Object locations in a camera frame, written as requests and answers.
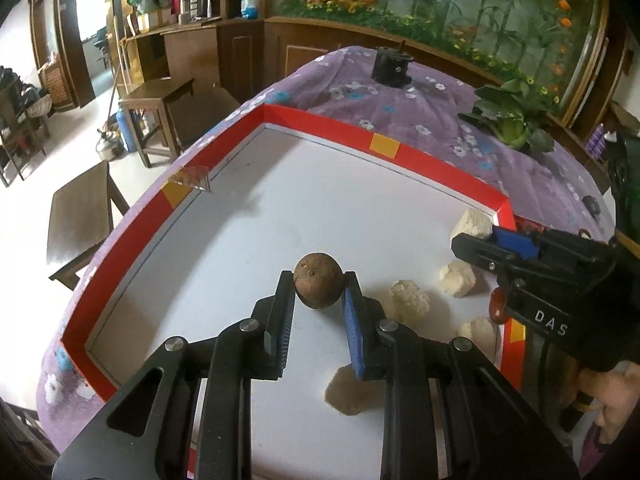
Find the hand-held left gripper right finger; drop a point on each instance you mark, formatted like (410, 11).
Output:
(352, 330)

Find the purple floral tablecloth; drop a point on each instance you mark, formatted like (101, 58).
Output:
(450, 125)

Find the black key fob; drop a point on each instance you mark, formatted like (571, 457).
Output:
(592, 205)

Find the white puffed rice block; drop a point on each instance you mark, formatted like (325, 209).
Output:
(477, 334)
(470, 223)
(345, 392)
(410, 300)
(457, 278)

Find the black metal block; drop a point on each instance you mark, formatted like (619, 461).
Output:
(392, 66)

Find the glass cabinet with artificial flowers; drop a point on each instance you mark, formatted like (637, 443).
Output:
(450, 5)

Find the green plastic bag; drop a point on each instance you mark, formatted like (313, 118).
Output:
(141, 2)

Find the purple spray bottle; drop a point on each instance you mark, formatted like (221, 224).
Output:
(595, 141)

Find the wooden stool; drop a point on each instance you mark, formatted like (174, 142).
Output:
(155, 91)

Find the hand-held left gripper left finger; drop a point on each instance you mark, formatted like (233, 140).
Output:
(285, 325)

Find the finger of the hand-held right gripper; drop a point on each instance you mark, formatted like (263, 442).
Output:
(475, 250)
(517, 243)

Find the wooden sideboard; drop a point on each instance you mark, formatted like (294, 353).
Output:
(200, 55)

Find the steel kettle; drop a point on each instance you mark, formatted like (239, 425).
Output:
(107, 146)

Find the blue bottle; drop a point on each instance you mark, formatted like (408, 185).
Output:
(125, 130)

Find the red-rimmed white tray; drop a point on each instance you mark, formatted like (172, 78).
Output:
(225, 240)

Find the dark wooden table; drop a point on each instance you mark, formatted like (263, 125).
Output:
(80, 215)

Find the round brown fruit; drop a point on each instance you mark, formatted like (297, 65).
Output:
(317, 280)

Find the bok choy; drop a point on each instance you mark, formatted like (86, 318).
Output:
(515, 120)

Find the red date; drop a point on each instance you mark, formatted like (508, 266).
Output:
(496, 307)

